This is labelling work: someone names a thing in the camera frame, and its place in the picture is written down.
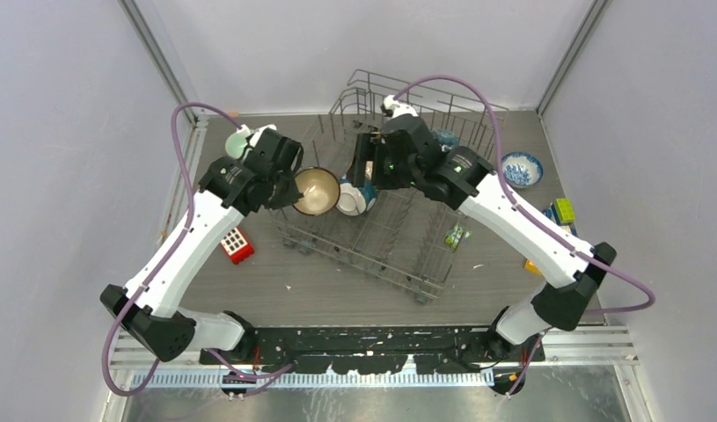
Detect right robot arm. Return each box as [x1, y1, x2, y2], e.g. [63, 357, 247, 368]
[347, 114, 616, 361]

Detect blue floral white bowl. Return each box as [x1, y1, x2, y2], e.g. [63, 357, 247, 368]
[501, 151, 544, 189]

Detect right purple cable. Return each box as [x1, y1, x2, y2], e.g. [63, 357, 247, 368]
[392, 74, 657, 397]

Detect yellow toy block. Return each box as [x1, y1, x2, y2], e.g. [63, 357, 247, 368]
[523, 259, 543, 276]

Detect red toy block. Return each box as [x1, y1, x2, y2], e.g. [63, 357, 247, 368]
[220, 227, 255, 265]

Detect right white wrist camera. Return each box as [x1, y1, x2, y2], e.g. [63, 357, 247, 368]
[381, 95, 418, 119]

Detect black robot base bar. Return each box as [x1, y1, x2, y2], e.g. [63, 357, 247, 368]
[199, 324, 538, 393]

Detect dark teal painted bowl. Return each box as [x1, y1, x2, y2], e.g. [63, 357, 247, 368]
[432, 128, 460, 152]

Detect pale green celadon bowl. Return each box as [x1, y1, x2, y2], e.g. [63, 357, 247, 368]
[224, 129, 250, 159]

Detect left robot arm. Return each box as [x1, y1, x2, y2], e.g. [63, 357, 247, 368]
[99, 125, 304, 364]

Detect green owl toy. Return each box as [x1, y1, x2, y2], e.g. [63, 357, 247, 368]
[443, 223, 471, 251]

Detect grey wire dish rack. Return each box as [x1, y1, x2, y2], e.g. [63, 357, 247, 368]
[270, 69, 494, 304]

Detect brown ribbed bowl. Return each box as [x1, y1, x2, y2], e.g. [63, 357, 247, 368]
[293, 167, 340, 216]

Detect teal and white bowl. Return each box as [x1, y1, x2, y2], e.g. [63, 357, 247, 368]
[336, 178, 377, 216]

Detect green blue toy car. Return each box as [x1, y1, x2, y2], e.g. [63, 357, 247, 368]
[543, 198, 577, 236]

